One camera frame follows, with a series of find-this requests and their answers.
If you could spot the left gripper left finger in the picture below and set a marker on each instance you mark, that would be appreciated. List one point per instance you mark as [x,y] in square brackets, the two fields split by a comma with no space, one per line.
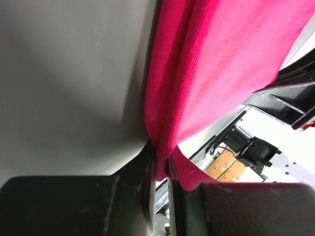
[121,204]

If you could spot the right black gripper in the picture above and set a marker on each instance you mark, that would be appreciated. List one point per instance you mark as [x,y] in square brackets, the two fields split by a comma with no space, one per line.
[290,99]

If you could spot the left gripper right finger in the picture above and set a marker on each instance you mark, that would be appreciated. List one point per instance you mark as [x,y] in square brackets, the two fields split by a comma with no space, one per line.
[203,206]

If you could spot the red t shirt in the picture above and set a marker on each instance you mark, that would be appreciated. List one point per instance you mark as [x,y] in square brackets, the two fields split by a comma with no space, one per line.
[208,57]

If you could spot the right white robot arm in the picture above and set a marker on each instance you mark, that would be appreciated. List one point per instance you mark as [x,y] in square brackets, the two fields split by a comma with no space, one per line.
[262,157]

